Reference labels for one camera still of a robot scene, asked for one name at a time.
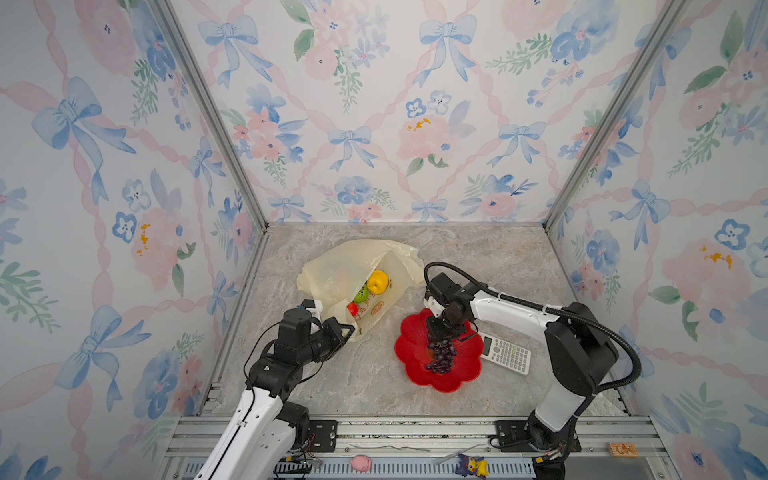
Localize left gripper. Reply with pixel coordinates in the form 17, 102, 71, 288
297, 317, 354, 367

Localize purple grape bunch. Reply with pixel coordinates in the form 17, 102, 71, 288
425, 340, 457, 375

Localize red flower-shaped bowl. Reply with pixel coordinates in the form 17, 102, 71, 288
394, 309, 484, 393

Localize yellow plastic bag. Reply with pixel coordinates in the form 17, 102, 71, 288
296, 239, 425, 342

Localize yellow lemon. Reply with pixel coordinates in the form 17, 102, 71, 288
366, 270, 390, 295

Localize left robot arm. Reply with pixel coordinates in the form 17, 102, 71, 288
195, 300, 355, 479

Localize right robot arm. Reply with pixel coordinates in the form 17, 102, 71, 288
424, 274, 623, 461

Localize white calculator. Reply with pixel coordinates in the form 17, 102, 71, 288
480, 334, 532, 376

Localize pink pig toy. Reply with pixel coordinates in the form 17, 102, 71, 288
350, 455, 373, 473

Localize purple yellow toy figure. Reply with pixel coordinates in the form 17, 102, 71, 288
455, 454, 490, 479

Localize small wooden tag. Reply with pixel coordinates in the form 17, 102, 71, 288
607, 442, 640, 458

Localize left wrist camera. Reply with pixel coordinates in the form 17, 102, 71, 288
300, 299, 323, 320

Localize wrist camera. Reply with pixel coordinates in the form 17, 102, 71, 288
300, 299, 323, 320
425, 273, 462, 307

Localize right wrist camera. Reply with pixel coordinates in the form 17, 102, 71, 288
425, 273, 462, 307

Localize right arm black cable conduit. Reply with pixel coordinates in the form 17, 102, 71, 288
422, 260, 643, 396

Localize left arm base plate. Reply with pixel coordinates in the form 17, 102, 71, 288
292, 419, 339, 453

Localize aluminium rail frame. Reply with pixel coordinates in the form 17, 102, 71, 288
152, 413, 682, 480

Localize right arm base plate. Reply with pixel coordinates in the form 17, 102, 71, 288
495, 418, 582, 454

